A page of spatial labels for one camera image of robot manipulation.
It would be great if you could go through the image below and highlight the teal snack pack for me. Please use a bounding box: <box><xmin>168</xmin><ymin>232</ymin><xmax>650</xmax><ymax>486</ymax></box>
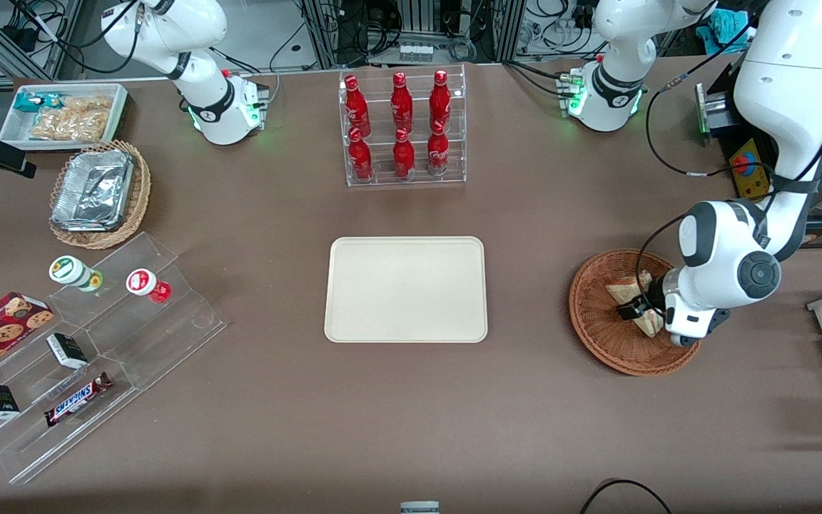
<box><xmin>13</xmin><ymin>91</ymin><xmax>66</xmax><ymax>114</ymax></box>

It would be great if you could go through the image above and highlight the round brown wicker basket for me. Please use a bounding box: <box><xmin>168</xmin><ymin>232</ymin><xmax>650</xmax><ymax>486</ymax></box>
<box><xmin>569</xmin><ymin>248</ymin><xmax>705</xmax><ymax>377</ymax></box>

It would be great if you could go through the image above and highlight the clear cracker bag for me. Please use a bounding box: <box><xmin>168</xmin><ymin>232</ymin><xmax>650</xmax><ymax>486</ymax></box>
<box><xmin>61</xmin><ymin>96</ymin><xmax>113</xmax><ymax>116</ymax></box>
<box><xmin>29</xmin><ymin>109</ymin><xmax>111</xmax><ymax>142</ymax></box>

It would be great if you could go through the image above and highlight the green lid white cup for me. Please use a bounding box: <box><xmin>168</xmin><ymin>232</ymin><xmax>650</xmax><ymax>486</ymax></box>
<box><xmin>49</xmin><ymin>255</ymin><xmax>103</xmax><ymax>293</ymax></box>

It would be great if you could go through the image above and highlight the aluminium foil tray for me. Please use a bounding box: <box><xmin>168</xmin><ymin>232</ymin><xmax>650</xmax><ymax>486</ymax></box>
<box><xmin>51</xmin><ymin>148</ymin><xmax>135</xmax><ymax>233</ymax></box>

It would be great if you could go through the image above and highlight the yellow emergency stop box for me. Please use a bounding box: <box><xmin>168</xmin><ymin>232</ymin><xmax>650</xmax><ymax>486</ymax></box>
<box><xmin>729</xmin><ymin>137</ymin><xmax>777</xmax><ymax>201</ymax></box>

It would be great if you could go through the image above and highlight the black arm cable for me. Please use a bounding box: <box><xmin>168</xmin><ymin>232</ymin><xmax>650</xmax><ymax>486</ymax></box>
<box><xmin>636</xmin><ymin>20</ymin><xmax>777</xmax><ymax>301</ymax></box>

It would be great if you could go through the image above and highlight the red cola bottle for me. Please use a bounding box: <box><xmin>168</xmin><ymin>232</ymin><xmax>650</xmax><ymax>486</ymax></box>
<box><xmin>343</xmin><ymin>74</ymin><xmax>371</xmax><ymax>138</ymax></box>
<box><xmin>348</xmin><ymin>127</ymin><xmax>374</xmax><ymax>181</ymax></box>
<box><xmin>392</xmin><ymin>128</ymin><xmax>416</xmax><ymax>181</ymax></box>
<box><xmin>390</xmin><ymin>71</ymin><xmax>414</xmax><ymax>133</ymax></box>
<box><xmin>430</xmin><ymin>69</ymin><xmax>452</xmax><ymax>132</ymax></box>
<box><xmin>427</xmin><ymin>121</ymin><xmax>450</xmax><ymax>176</ymax></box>

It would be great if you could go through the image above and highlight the red lid cup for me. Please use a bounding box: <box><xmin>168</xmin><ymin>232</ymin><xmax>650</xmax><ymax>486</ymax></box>
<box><xmin>126</xmin><ymin>268</ymin><xmax>173</xmax><ymax>304</ymax></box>

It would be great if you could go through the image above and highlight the Snickers chocolate bar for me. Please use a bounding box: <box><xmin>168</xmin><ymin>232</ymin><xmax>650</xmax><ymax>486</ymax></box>
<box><xmin>44</xmin><ymin>372</ymin><xmax>113</xmax><ymax>428</ymax></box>

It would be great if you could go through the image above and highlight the black appliance box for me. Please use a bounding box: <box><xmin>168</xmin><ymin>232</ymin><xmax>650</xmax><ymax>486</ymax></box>
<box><xmin>695</xmin><ymin>57</ymin><xmax>822</xmax><ymax>249</ymax></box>

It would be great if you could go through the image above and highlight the aluminium equipment rack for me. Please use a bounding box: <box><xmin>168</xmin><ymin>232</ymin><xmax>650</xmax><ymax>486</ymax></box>
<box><xmin>300</xmin><ymin>0</ymin><xmax>527</xmax><ymax>69</ymax></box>

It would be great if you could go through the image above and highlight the white plastic bin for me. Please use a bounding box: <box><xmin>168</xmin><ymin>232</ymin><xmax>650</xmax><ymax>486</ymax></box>
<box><xmin>0</xmin><ymin>83</ymin><xmax>130</xmax><ymax>151</ymax></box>

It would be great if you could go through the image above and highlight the cream plastic tray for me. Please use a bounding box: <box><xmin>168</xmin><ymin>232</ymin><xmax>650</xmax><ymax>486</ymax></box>
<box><xmin>324</xmin><ymin>236</ymin><xmax>489</xmax><ymax>344</ymax></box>

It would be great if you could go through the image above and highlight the black floor cable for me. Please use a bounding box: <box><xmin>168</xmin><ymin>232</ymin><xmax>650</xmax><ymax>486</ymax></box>
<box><xmin>580</xmin><ymin>478</ymin><xmax>673</xmax><ymax>514</ymax></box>

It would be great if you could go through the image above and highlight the clear acrylic bottle rack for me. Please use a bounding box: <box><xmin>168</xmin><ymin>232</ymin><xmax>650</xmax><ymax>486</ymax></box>
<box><xmin>338</xmin><ymin>64</ymin><xmax>467</xmax><ymax>188</ymax></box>

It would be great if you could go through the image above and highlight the oval light wicker basket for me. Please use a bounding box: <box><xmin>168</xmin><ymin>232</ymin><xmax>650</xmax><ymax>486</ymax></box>
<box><xmin>49</xmin><ymin>140</ymin><xmax>152</xmax><ymax>251</ymax></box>

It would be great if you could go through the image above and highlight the triangular sandwich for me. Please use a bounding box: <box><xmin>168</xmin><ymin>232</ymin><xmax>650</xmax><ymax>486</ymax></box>
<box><xmin>605</xmin><ymin>269</ymin><xmax>666</xmax><ymax>338</ymax></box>

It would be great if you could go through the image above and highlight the clear acrylic stepped display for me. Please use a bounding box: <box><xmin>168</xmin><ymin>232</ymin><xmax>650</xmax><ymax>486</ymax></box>
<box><xmin>0</xmin><ymin>231</ymin><xmax>228</xmax><ymax>486</ymax></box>

